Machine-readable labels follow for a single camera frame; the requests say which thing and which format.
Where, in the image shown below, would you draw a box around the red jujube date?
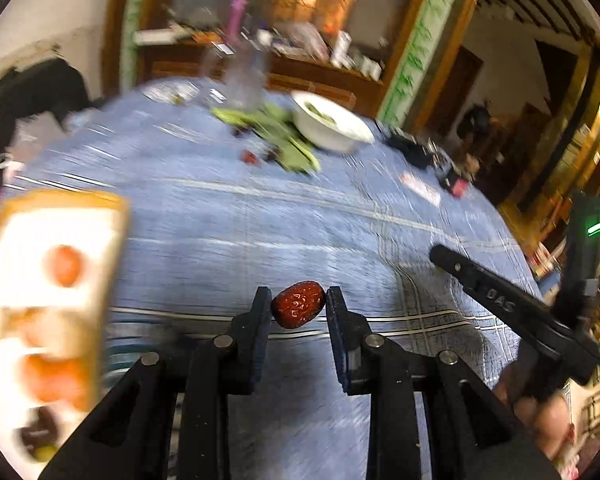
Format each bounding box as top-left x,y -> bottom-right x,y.
271,281 -> 325,330

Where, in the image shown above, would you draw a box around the person right hand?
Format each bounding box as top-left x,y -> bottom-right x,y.
493,362 -> 573,460

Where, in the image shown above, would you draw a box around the blue plaid tablecloth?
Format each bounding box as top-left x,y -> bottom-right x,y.
0,77 -> 546,480

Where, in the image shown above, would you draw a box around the pale round fruit large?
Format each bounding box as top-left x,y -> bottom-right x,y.
0,307 -> 92,360

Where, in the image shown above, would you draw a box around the white paper card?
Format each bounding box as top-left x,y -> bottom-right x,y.
400,172 -> 441,207

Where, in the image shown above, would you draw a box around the orange in tray front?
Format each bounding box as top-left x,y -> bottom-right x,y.
20,354 -> 92,412

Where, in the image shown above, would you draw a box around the red black small box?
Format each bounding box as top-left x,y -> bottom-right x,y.
439,168 -> 470,198

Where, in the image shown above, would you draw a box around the small orange in tray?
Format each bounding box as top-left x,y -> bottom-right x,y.
46,245 -> 85,287

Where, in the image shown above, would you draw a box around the dark purple plum upper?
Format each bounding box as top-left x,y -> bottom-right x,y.
17,405 -> 60,463

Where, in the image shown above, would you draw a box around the yellow rimmed white tray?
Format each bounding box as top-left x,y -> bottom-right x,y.
0,190 -> 130,479

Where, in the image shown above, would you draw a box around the far red date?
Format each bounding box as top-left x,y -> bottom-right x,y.
240,151 -> 260,166

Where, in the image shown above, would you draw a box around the far dark plum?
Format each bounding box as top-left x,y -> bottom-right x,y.
263,148 -> 282,162

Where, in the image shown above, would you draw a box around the far dark grape pair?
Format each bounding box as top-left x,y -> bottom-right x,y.
232,126 -> 251,136

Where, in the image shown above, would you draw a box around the green leafy vegetables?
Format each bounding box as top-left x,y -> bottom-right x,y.
210,103 -> 322,174

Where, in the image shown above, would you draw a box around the white bowl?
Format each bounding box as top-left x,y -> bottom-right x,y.
290,90 -> 375,154

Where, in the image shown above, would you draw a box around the clear glass pitcher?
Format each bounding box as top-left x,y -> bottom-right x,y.
199,39 -> 268,112

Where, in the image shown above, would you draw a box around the white tube bottle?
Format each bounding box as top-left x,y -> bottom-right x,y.
330,30 -> 351,68

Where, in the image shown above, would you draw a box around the wooden cabinet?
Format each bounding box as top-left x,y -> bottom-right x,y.
102,0 -> 476,126

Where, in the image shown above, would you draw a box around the black sofa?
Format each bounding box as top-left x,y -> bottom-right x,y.
0,58 -> 92,155

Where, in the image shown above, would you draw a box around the plastic bag on cabinet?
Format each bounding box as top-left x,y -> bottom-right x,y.
274,22 -> 329,62

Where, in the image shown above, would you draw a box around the pink thermos bottle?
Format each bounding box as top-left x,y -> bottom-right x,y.
225,0 -> 248,46

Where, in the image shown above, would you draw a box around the black charger with cables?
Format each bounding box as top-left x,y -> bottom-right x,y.
386,127 -> 449,170

